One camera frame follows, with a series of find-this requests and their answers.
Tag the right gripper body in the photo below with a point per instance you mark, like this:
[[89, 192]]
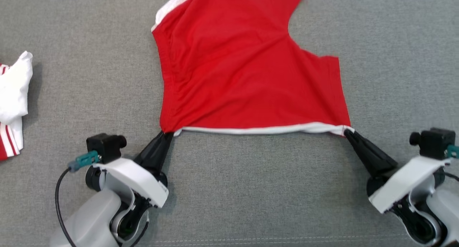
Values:
[[401, 182]]

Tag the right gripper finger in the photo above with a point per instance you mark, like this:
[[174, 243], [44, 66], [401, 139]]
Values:
[[367, 164], [380, 159]]

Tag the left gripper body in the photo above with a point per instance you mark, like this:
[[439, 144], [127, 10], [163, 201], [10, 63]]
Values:
[[136, 179]]

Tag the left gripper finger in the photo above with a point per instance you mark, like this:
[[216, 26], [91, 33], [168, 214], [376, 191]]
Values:
[[162, 157], [150, 152]]

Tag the plain red shirt white trim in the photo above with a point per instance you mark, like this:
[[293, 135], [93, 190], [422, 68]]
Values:
[[233, 67]]

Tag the red jersey white sleeves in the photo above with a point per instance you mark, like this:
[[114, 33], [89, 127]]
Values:
[[14, 85]]

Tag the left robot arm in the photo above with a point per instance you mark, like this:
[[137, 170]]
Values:
[[89, 218]]

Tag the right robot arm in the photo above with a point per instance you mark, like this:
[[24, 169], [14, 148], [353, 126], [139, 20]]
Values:
[[444, 207]]

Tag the grey fabric sofa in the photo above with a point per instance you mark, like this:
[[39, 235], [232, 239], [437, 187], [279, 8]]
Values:
[[251, 189]]

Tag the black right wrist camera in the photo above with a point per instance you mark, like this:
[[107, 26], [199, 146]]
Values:
[[434, 143]]

